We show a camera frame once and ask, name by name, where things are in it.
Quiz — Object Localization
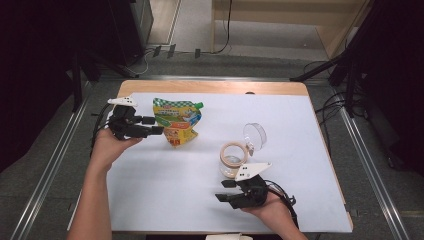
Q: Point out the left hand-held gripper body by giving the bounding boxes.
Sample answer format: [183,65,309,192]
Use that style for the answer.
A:
[107,96,148,141]

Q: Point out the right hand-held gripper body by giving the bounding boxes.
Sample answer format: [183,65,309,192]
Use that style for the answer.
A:
[229,162,273,210]

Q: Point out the clear glass jar beige rim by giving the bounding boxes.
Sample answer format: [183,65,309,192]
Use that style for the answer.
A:
[219,122,268,179]

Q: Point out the yellow green refill pouch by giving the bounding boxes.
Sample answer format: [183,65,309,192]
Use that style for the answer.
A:
[152,97,204,148]

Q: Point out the person's left hand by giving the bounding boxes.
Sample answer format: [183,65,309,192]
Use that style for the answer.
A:
[90,128,144,173]

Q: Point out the person's right hand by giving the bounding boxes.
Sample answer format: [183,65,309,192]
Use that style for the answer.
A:
[241,192,295,229]

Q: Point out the white table sheet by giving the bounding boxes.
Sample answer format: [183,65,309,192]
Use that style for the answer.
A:
[106,92,354,234]

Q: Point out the black metal stand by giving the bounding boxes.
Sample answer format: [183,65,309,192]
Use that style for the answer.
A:
[69,46,136,113]
[289,0,378,118]

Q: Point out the black cabinet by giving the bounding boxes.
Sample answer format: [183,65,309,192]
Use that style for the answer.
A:
[108,0,154,67]

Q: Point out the light wooden shelf unit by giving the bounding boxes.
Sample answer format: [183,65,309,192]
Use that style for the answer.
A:
[210,0,372,60]

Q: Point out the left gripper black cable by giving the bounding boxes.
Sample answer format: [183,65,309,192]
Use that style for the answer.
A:
[89,103,114,158]

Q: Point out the metal floor rail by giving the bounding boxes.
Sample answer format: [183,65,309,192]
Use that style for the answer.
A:
[333,88,412,240]
[9,89,92,240]

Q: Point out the black floor cables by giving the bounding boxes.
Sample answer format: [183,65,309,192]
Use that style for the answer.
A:
[302,59,356,154]

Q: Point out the hanging black cable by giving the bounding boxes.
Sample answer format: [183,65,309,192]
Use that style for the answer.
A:
[213,0,233,55]

